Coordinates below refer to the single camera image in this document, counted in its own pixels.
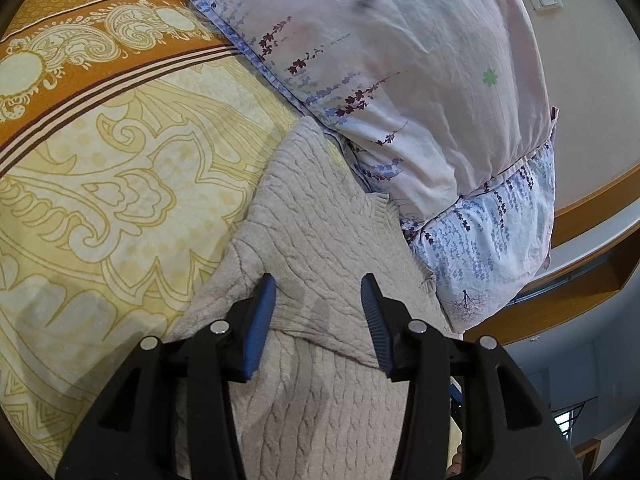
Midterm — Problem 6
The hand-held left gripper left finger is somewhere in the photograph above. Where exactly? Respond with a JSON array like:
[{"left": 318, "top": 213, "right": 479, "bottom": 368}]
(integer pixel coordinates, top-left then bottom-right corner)
[{"left": 55, "top": 273, "right": 277, "bottom": 480}]

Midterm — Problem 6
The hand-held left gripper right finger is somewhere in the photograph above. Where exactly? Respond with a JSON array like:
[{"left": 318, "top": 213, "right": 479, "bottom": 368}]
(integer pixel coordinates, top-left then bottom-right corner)
[{"left": 360, "top": 273, "right": 585, "bottom": 480}]

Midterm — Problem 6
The beige cable-knit sweater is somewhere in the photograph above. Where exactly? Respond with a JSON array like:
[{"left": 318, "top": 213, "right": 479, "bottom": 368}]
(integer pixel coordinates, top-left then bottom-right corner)
[{"left": 165, "top": 117, "right": 463, "bottom": 480}]

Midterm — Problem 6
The blue floral pillow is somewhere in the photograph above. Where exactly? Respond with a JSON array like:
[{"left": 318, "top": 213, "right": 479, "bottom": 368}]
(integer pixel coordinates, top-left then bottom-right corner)
[{"left": 400, "top": 142, "right": 557, "bottom": 333}]

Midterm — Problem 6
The wooden headboard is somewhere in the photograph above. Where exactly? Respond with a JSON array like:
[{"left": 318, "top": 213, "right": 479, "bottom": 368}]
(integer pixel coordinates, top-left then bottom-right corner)
[{"left": 465, "top": 157, "right": 640, "bottom": 346}]

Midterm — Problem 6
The yellow orange patterned bedsheet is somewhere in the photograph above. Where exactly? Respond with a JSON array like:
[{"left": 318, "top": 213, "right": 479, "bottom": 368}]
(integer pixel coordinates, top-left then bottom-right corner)
[{"left": 0, "top": 0, "right": 351, "bottom": 476}]

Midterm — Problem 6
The pink floral pillow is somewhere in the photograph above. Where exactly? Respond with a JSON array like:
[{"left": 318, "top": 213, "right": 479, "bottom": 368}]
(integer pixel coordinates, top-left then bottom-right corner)
[{"left": 144, "top": 0, "right": 551, "bottom": 221}]

